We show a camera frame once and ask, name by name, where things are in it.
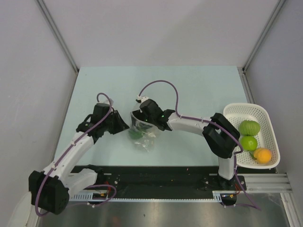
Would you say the orange fake fruit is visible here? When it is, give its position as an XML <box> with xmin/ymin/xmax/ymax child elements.
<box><xmin>249</xmin><ymin>148</ymin><xmax>272</xmax><ymax>164</ymax></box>

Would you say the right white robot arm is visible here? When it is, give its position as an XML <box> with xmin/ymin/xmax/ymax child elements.
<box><xmin>130</xmin><ymin>98</ymin><xmax>240</xmax><ymax>190</ymax></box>

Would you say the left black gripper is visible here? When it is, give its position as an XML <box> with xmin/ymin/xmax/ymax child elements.
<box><xmin>102</xmin><ymin>110</ymin><xmax>129</xmax><ymax>134</ymax></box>

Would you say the light green fake fruit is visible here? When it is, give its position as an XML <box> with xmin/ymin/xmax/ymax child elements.
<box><xmin>239</xmin><ymin>120</ymin><xmax>260</xmax><ymax>136</ymax></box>

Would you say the dark green fake pepper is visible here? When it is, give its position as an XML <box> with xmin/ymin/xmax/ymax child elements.
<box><xmin>128</xmin><ymin>129</ymin><xmax>144</xmax><ymax>140</ymax></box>

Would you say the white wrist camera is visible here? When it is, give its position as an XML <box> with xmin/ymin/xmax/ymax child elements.
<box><xmin>133</xmin><ymin>96</ymin><xmax>149</xmax><ymax>111</ymax></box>
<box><xmin>103</xmin><ymin>98</ymin><xmax>114</xmax><ymax>106</ymax></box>

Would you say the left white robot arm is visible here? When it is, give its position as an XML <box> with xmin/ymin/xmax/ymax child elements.
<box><xmin>28</xmin><ymin>100</ymin><xmax>129</xmax><ymax>216</ymax></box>

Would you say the left aluminium corner post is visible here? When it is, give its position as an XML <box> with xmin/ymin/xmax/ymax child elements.
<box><xmin>35</xmin><ymin>0</ymin><xmax>79</xmax><ymax>75</ymax></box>

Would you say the aluminium frame rail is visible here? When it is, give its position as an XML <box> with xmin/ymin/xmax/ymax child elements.
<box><xmin>240</xmin><ymin>174</ymin><xmax>292</xmax><ymax>193</ymax></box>

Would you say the aluminium corner post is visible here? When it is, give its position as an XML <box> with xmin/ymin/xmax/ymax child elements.
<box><xmin>35</xmin><ymin>0</ymin><xmax>79</xmax><ymax>75</ymax></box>
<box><xmin>242</xmin><ymin>0</ymin><xmax>287</xmax><ymax>71</ymax></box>

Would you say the white perforated plastic basket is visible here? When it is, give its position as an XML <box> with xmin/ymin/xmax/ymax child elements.
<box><xmin>223</xmin><ymin>103</ymin><xmax>280</xmax><ymax>169</ymax></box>

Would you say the green fake apple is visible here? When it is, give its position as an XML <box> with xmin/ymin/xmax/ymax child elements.
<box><xmin>240</xmin><ymin>136</ymin><xmax>258</xmax><ymax>151</ymax></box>

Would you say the right aluminium corner post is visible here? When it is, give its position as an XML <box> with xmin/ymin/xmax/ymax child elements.
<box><xmin>242</xmin><ymin>0</ymin><xmax>287</xmax><ymax>71</ymax></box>

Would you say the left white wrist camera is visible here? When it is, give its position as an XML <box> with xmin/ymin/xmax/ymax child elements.
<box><xmin>103</xmin><ymin>98</ymin><xmax>114</xmax><ymax>106</ymax></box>

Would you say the clear polka dot zip bag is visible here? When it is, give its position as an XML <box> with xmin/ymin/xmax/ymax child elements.
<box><xmin>129</xmin><ymin>109</ymin><xmax>161</xmax><ymax>152</ymax></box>

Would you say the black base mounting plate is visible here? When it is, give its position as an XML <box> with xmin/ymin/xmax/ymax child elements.
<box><xmin>71</xmin><ymin>165</ymin><xmax>247</xmax><ymax>206</ymax></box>

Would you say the white slotted cable duct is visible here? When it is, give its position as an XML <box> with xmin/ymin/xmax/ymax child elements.
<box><xmin>69</xmin><ymin>191</ymin><xmax>236</xmax><ymax>206</ymax></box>

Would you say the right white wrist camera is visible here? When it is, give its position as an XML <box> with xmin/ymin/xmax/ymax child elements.
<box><xmin>133</xmin><ymin>96</ymin><xmax>149</xmax><ymax>111</ymax></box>

